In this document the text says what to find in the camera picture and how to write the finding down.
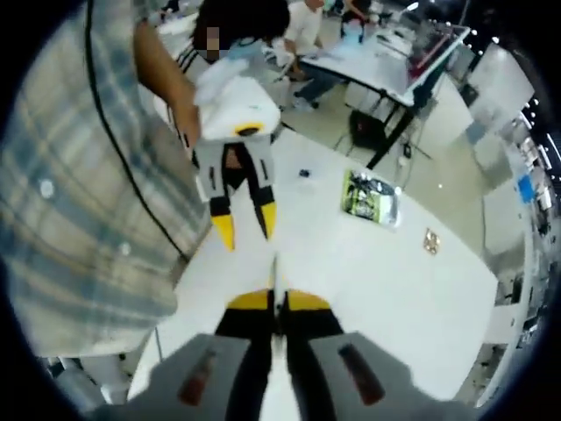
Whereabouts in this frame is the black cable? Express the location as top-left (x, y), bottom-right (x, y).
top-left (85, 0), bottom-right (188, 260)

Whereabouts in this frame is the green printed plastic packet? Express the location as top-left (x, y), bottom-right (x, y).
top-left (340, 168), bottom-right (402, 230)

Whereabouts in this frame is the person's left hand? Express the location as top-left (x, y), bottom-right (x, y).
top-left (174, 103), bottom-right (203, 153)

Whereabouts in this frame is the person arm plaid sleeve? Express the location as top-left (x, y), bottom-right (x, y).
top-left (0, 0), bottom-right (214, 357)

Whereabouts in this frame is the small gold foil packet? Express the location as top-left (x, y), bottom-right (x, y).
top-left (422, 226), bottom-right (442, 255)

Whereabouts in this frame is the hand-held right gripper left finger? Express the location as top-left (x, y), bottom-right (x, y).
top-left (148, 288), bottom-right (276, 421)

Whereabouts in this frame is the black floor device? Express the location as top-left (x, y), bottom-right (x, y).
top-left (349, 109), bottom-right (389, 151)

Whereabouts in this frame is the white office desk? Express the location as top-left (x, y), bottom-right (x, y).
top-left (300, 21), bottom-right (473, 171)

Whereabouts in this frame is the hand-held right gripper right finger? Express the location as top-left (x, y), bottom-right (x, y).
top-left (280, 288), bottom-right (417, 421)

